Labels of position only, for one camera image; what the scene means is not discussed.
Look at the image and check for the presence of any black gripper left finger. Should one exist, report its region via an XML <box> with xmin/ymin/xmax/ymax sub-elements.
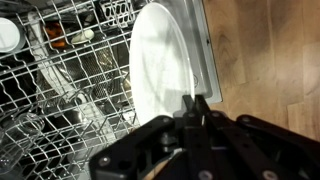
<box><xmin>182</xmin><ymin>95</ymin><xmax>195</xmax><ymax>114</ymax></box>

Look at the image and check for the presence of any white plate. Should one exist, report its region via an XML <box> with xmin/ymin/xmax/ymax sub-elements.
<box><xmin>129</xmin><ymin>2</ymin><xmax>195</xmax><ymax>125</ymax></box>

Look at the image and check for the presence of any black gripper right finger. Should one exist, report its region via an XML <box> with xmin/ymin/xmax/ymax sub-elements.
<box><xmin>195</xmin><ymin>95</ymin><xmax>210</xmax><ymax>115</ymax></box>

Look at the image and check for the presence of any white dishwasher door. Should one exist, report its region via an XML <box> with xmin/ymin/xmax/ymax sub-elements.
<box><xmin>154</xmin><ymin>0</ymin><xmax>222</xmax><ymax>105</ymax></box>

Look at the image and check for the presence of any wire dishwasher rack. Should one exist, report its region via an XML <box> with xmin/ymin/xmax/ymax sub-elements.
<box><xmin>0</xmin><ymin>0</ymin><xmax>150</xmax><ymax>180</ymax></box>

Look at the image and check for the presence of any clear drinking glass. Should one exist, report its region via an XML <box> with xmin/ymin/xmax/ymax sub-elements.
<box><xmin>0</xmin><ymin>112</ymin><xmax>45</xmax><ymax>174</ymax></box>

